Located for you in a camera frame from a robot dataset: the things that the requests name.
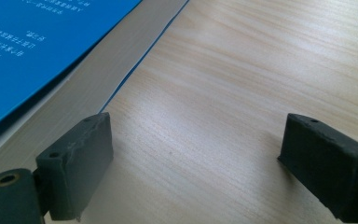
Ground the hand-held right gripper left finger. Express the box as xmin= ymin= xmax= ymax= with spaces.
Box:
xmin=35 ymin=112 xmax=115 ymax=222

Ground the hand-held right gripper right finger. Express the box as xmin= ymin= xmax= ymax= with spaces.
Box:
xmin=277 ymin=113 xmax=358 ymax=224

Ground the blue book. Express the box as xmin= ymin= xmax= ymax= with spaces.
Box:
xmin=0 ymin=0 xmax=190 ymax=166

